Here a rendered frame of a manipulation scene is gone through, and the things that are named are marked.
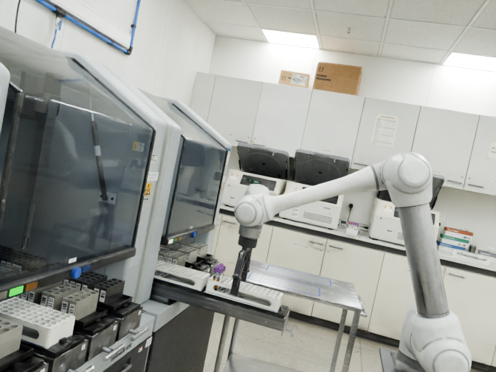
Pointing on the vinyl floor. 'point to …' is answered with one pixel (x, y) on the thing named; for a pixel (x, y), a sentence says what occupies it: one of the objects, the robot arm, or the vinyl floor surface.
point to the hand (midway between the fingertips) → (238, 286)
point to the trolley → (288, 279)
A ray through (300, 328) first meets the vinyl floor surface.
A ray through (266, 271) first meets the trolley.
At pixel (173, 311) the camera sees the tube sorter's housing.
